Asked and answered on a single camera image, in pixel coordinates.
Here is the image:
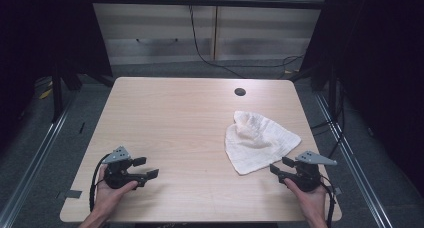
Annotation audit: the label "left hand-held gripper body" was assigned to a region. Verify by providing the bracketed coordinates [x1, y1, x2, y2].
[101, 145, 148, 190]

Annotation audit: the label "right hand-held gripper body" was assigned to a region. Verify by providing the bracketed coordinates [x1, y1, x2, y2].
[279, 150, 338, 193]

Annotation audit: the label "white towel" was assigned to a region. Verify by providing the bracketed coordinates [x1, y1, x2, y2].
[224, 110, 303, 176]

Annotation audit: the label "person's left hand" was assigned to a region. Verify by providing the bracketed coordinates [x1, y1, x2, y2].
[94, 164, 139, 220]

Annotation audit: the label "person's right hand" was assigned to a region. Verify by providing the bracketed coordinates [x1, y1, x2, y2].
[283, 177, 330, 223]

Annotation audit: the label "black metal stand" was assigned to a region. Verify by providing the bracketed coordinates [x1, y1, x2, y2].
[50, 65, 65, 123]

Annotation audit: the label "yellow floor item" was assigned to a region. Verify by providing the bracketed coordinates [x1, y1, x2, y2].
[38, 87, 54, 101]

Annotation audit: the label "black curtain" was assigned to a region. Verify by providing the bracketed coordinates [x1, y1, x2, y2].
[299, 0, 424, 197]
[0, 0, 114, 152]

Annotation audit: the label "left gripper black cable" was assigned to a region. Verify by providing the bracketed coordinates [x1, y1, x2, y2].
[88, 153, 111, 213]

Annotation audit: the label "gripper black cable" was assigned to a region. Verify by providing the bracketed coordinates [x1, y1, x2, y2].
[319, 175, 338, 228]
[88, 153, 111, 213]

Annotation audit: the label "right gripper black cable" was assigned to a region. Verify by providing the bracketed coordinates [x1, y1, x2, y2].
[319, 175, 338, 228]

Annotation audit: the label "metal floor rail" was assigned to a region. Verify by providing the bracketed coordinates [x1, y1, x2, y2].
[314, 92, 395, 228]
[0, 99, 74, 228]

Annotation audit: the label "black floor cables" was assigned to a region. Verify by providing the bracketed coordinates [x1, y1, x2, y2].
[309, 79, 346, 160]

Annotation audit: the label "long black wall cable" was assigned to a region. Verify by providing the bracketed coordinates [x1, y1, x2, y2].
[187, 3, 305, 80]

